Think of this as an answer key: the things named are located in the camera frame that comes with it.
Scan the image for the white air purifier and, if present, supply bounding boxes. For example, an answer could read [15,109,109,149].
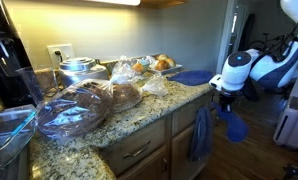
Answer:
[272,95,298,150]

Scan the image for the black corner object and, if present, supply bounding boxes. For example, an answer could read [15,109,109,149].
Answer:
[281,162,298,180]

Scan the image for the silver white rice cooker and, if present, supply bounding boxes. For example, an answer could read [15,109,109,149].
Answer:
[58,56,110,89]

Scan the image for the narrow wooden drawer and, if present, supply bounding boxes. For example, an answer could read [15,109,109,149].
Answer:
[100,116,169,176]

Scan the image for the clear glass measuring pitcher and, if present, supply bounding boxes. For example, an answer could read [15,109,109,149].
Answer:
[16,65,60,105]

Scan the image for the dusty grey-blue towel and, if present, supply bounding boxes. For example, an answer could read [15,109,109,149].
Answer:
[188,105,214,163]

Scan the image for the blue terry towel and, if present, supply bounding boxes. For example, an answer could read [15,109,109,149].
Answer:
[166,69,215,87]
[210,101,250,144]

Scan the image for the golden bread roll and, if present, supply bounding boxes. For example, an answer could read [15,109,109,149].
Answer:
[154,59,170,72]
[165,57,177,69]
[156,53,169,62]

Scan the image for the large bagged dark bread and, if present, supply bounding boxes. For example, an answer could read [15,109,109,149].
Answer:
[35,78,115,141]

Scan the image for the white door frame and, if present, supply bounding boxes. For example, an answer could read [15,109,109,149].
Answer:
[215,0,239,76]

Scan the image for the black bicycle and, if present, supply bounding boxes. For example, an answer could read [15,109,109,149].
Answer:
[248,32,290,55]

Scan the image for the wide wooden drawer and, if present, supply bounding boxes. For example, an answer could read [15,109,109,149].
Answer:
[171,91,215,136]

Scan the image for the black power plug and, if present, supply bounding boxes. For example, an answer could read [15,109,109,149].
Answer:
[54,49,64,65]

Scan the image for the tall dark case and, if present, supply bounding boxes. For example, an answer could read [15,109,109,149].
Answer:
[238,13,257,53]

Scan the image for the metal door handle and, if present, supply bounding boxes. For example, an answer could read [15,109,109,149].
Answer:
[161,156,169,173]

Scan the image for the wide wooden cabinet door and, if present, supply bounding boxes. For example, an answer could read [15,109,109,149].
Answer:
[170,109,220,180]

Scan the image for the clear crumpled plastic bag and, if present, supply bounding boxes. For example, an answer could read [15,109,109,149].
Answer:
[140,73,170,98]

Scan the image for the wooden upper cabinet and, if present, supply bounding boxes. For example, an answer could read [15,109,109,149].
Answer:
[138,0,191,10]

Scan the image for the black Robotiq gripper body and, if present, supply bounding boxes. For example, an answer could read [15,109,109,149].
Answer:
[218,90,239,105]

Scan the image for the under-cabinet light strip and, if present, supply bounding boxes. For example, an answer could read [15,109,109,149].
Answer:
[84,0,142,7]

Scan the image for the white roll tray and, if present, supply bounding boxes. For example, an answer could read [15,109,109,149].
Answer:
[148,53,184,76]

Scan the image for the small bagged bread loaf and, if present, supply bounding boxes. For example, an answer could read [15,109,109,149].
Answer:
[109,55,144,114]

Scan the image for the clear plastic lidded container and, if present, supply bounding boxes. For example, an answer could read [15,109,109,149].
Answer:
[0,104,39,173]

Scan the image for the white wall outlet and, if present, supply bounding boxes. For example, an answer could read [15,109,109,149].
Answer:
[46,43,76,70]

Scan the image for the metal drawer handle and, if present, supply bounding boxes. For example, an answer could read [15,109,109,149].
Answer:
[121,139,153,160]

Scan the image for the black coffee machine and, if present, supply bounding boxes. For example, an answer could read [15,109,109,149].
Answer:
[0,0,37,110]

